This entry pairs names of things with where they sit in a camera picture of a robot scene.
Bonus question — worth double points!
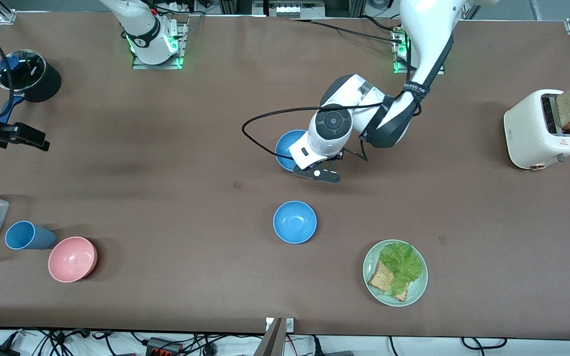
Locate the green lettuce leaf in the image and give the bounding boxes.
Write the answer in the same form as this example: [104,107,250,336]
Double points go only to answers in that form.
[380,242,424,296]

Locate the black orange power strip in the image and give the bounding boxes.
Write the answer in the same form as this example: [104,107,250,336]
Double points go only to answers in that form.
[146,338,183,356]

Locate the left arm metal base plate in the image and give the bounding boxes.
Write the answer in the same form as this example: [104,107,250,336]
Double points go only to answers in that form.
[393,25,445,75]

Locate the dark camera mount pole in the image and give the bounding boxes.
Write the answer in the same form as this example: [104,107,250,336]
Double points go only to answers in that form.
[253,317,285,356]

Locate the grey power strip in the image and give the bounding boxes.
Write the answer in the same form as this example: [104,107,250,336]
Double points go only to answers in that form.
[265,0,325,18]

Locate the black cable on table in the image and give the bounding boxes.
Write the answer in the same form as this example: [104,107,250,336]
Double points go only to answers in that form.
[290,17,404,44]

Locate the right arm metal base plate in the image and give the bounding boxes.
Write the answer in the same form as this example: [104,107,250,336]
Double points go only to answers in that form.
[132,22,188,70]

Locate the blue cup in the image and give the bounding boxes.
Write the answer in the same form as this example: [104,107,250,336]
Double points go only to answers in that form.
[4,221,57,251]

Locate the black looped floor cable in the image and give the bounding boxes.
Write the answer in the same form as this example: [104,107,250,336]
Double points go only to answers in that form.
[461,337,508,351]

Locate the green plate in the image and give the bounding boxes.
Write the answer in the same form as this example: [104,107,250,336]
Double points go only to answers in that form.
[363,239,428,307]

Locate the pink bowl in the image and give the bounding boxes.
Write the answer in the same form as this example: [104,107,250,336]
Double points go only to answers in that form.
[48,236,98,283]

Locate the black pot blue handle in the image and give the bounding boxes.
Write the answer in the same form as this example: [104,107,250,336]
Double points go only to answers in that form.
[0,49,62,123]

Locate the brown bread slice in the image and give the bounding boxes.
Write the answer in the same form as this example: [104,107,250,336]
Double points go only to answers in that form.
[368,261,409,302]

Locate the cream white toaster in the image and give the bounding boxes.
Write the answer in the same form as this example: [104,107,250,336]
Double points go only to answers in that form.
[504,89,570,171]

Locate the glass pot lid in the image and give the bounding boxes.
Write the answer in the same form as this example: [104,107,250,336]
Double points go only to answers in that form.
[0,49,47,92]

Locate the blue bowl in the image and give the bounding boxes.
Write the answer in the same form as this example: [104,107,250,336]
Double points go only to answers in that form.
[276,130,310,172]
[273,200,318,244]

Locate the metal table edge bracket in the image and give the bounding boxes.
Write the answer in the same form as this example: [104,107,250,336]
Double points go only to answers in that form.
[265,317,295,333]

